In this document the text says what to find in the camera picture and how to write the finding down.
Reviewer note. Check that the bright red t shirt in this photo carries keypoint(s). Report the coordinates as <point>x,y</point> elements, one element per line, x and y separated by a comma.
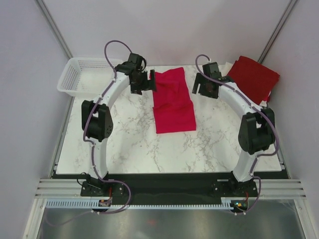
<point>173,108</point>

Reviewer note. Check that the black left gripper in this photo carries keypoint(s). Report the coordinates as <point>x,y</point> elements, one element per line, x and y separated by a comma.
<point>148,85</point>

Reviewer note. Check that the dark red folded t shirt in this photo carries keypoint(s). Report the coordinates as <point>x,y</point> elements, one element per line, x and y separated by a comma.
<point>253,79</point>

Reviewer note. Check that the cream folded t shirt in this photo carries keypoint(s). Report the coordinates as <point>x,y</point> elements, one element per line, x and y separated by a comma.
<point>224,71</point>

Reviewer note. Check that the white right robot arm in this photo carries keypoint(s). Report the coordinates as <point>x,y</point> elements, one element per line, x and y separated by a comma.
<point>257,135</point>

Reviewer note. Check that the white plastic basket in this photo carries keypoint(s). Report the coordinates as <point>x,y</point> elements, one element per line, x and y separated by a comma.
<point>85,77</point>

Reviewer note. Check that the white slotted cable duct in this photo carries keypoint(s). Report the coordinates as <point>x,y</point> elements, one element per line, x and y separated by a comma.
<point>98,204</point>

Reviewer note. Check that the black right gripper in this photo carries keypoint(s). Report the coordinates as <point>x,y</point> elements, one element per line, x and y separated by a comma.
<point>200,79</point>

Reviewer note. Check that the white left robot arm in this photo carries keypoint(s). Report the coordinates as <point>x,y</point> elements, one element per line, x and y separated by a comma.
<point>97,123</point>

